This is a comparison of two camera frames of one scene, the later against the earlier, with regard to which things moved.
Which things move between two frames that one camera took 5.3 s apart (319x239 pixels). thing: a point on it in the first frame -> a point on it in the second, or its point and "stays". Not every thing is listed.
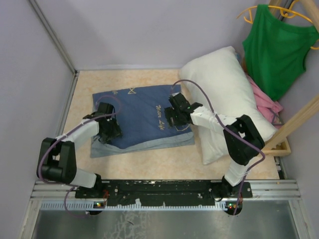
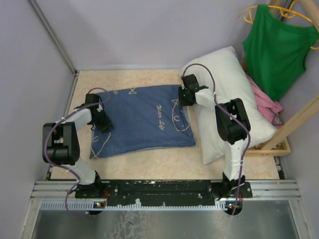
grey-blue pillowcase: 140,112 stays
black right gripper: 169,112 -> 181,90
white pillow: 217,81 stays
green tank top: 275,55 stays
